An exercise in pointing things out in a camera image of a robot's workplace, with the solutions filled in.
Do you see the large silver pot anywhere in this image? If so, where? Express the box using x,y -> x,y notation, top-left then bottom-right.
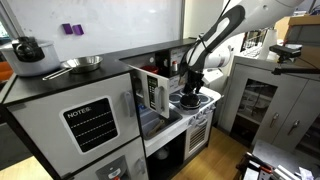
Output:
0,36 -> 62,78

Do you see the grey toy pot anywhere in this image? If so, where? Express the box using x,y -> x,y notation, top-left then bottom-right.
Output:
179,102 -> 203,116

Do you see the grey fridge door handle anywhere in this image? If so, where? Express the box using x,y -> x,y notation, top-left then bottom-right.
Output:
123,90 -> 136,118

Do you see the black notes chalkboard panel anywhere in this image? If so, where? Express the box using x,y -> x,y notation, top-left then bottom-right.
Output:
59,96 -> 121,155

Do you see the purple magnet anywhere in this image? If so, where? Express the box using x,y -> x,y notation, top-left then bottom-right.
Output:
61,23 -> 74,35
72,24 -> 85,36

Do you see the grey metal cabinet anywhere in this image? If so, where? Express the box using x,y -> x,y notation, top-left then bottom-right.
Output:
217,54 -> 320,158

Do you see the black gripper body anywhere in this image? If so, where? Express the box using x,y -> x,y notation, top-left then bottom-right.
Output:
183,69 -> 205,86

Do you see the dark glass pot lid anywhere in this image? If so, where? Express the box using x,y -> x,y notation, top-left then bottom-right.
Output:
179,92 -> 202,110

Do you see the white microwave door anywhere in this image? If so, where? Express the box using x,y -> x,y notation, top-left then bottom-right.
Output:
128,64 -> 171,120

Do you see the red bowl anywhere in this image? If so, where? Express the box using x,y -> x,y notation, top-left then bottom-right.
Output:
141,65 -> 160,75

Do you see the wooden spoon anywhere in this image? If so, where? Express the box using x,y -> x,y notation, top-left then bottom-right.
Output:
146,119 -> 167,138

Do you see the white and black toy kitchen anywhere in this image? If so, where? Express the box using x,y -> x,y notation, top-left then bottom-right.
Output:
0,37 -> 224,180

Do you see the black camera on stand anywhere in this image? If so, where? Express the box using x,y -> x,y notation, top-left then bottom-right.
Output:
268,43 -> 320,76

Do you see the cardboard box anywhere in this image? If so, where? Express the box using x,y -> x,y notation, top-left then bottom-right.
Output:
274,14 -> 320,70

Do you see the steel frying pan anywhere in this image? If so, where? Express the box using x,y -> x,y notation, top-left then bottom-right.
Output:
42,55 -> 105,82

